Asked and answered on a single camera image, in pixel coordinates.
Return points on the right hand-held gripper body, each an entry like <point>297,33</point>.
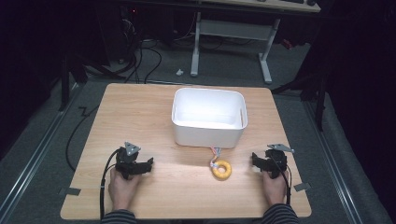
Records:
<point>276,160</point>

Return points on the metal floor rail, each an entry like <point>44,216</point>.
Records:
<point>333,161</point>
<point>37,146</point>

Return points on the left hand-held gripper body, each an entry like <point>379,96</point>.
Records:
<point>127,160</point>

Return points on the person's right hand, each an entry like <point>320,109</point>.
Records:
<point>274,188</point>

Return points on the dark computer tower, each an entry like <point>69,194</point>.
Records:
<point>116,31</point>

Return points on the grey tape piece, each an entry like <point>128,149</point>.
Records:
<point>302,187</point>
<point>73,191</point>

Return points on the small white scrap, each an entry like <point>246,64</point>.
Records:
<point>179,72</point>

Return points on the person's left hand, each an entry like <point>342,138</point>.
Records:
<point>122,188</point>

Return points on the black metal stand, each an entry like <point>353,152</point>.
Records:
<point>320,102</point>
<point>64,81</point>

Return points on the white-legged desk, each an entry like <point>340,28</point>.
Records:
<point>232,29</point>

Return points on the white plastic bin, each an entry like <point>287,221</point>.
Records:
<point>209,116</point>

